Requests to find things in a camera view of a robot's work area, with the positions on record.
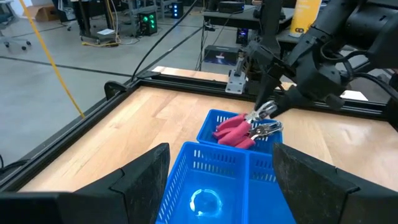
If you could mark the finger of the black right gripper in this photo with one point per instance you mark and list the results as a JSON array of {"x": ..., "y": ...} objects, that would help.
[
  {"x": 267, "y": 88},
  {"x": 292, "y": 101}
]

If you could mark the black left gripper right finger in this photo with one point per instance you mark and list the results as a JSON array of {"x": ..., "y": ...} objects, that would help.
[{"x": 308, "y": 189}]

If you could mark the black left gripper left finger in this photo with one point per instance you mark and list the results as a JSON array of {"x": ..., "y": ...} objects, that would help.
[{"x": 143, "y": 186}]

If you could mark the dark item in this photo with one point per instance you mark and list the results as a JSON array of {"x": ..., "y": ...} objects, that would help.
[{"x": 231, "y": 122}]

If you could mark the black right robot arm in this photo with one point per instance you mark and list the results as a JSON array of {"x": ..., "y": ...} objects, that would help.
[{"x": 367, "y": 21}]

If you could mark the grey metal mounting plate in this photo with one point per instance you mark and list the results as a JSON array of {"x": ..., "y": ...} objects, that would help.
[{"x": 235, "y": 83}]

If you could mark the white paper sheet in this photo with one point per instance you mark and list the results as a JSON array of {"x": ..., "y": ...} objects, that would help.
[{"x": 354, "y": 95}]

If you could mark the blue plastic slotted basket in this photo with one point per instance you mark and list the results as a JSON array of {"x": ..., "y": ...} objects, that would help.
[
  {"x": 206, "y": 130},
  {"x": 217, "y": 186},
  {"x": 264, "y": 199}
]

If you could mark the yellow cylindrical container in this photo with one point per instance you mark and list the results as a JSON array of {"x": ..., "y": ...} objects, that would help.
[{"x": 304, "y": 15}]

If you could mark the black computer case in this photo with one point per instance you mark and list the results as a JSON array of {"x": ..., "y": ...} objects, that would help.
[{"x": 220, "y": 56}]

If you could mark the computer tower with green lights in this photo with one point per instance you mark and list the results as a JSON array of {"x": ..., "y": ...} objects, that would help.
[{"x": 147, "y": 23}]

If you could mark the brown cardboard box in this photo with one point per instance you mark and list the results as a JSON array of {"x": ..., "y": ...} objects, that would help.
[{"x": 43, "y": 14}]

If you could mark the wheeled office chair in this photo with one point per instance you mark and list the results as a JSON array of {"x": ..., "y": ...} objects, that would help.
[{"x": 9, "y": 18}]

